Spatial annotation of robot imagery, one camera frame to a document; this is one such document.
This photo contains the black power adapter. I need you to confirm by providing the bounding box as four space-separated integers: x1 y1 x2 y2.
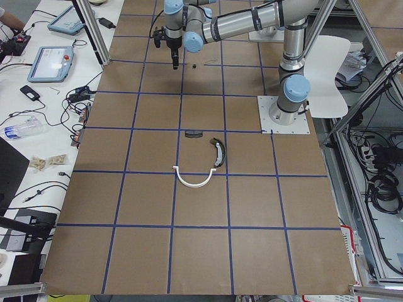
98 18 116 29

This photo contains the black smartphone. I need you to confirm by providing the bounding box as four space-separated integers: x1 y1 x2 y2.
20 85 40 101

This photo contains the black monitor corner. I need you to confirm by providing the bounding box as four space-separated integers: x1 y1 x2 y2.
0 138 29 216

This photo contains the blue teach pendant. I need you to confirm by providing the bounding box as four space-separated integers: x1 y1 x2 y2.
27 46 74 83
47 5 84 35

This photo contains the dark grey brake pad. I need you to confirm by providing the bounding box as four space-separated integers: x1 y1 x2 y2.
184 130 203 138

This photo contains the blue teach pendant near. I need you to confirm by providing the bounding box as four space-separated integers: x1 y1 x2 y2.
27 46 74 83

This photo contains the aluminium frame post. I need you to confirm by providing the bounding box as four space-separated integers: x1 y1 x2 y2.
72 0 110 66

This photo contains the white plastic chair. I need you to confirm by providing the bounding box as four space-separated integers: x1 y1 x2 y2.
304 35 351 118

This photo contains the crumpled plastic water bottle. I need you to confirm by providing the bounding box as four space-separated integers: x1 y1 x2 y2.
1 116 44 140

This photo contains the blue teach pendant far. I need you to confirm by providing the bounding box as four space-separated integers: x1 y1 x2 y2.
47 5 84 35

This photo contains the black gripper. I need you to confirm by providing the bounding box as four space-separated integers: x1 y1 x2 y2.
152 26 182 70

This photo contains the white curved plastic bracket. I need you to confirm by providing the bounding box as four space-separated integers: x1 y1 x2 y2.
173 165 217 189

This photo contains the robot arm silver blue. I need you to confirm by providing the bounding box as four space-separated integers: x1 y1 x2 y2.
149 1 334 126

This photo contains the olive curved brake shoe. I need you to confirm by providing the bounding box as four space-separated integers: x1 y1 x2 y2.
210 137 227 168

